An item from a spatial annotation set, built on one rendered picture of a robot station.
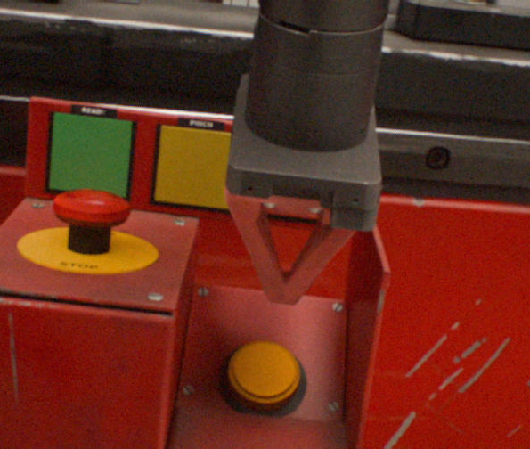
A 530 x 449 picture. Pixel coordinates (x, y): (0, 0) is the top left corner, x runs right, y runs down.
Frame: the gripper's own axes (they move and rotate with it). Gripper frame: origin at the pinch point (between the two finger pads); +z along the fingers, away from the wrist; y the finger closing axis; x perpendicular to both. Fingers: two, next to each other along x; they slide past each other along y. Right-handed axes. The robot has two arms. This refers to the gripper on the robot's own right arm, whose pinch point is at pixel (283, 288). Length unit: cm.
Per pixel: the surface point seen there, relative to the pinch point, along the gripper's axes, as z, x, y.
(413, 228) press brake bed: 10.4, -10.3, 25.4
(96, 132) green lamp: -1.8, 11.4, 11.2
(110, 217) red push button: -2.2, 9.0, 1.2
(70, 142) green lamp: -1.0, 12.8, 11.0
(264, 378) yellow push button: 5.8, 0.4, 0.0
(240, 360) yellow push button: 5.5, 1.7, 0.9
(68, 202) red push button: -2.6, 11.2, 1.6
